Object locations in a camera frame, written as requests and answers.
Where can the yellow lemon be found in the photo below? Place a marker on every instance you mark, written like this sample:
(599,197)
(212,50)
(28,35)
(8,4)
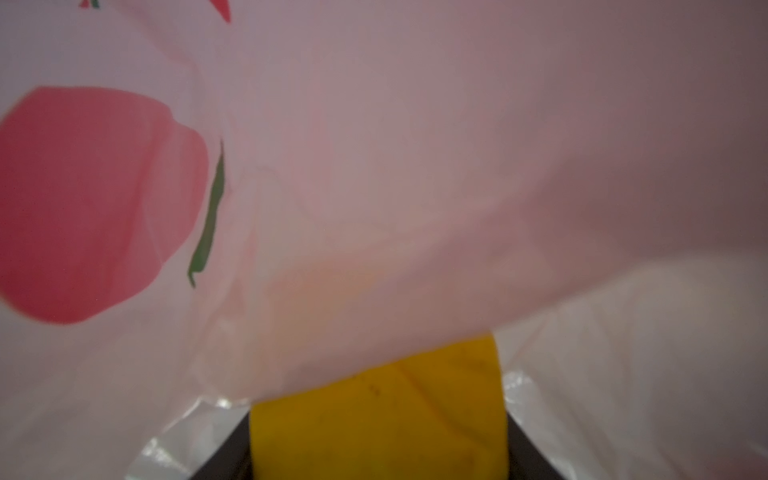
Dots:
(436,415)

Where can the pink plastic bag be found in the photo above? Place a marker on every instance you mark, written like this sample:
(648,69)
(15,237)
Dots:
(208,204)

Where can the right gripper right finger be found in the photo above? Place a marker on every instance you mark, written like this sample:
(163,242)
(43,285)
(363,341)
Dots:
(525,461)

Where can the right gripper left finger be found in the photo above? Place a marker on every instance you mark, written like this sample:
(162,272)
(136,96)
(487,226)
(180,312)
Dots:
(232,461)

